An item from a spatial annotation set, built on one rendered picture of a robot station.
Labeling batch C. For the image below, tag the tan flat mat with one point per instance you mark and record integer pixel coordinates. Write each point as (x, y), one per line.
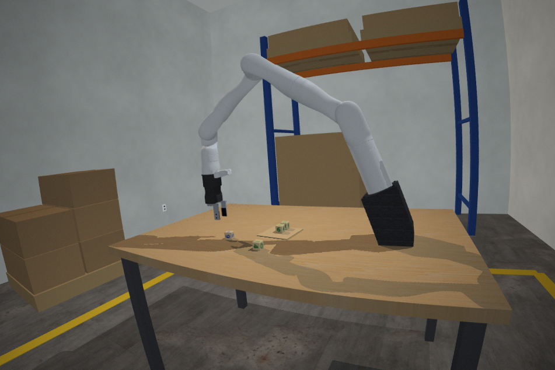
(271, 233)

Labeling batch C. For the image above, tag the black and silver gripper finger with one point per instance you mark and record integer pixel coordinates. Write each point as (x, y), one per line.
(216, 211)
(223, 208)

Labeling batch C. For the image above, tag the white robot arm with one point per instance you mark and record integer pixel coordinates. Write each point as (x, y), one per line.
(347, 115)

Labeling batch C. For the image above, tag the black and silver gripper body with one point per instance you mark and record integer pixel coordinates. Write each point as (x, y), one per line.
(212, 181)

